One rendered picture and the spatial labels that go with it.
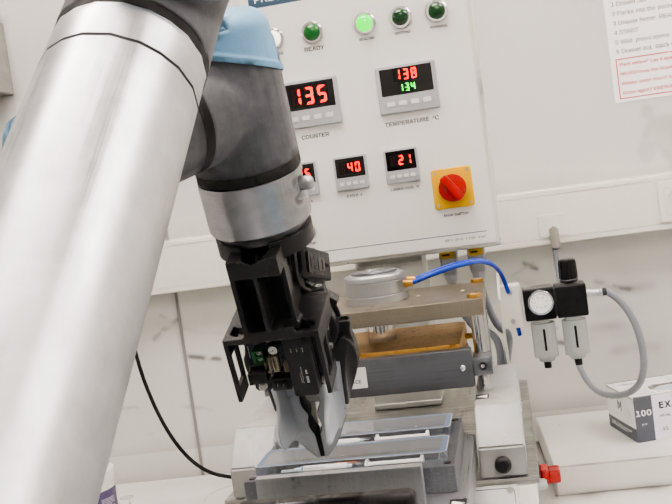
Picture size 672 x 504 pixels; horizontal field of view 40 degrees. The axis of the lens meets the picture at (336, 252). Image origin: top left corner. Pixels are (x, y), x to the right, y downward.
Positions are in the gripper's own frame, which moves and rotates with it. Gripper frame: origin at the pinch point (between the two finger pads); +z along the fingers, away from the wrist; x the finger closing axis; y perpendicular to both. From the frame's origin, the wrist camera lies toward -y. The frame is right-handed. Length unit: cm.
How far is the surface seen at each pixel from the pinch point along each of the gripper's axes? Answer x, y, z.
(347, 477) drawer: 0.7, -2.4, 6.2
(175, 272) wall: -45, -89, 22
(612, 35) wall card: 40, -109, -4
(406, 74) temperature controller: 6, -64, -14
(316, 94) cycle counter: -7, -63, -13
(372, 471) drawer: 3.0, -2.5, 5.9
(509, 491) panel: 13.9, -16.5, 20.5
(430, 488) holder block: 7.3, -5.4, 10.5
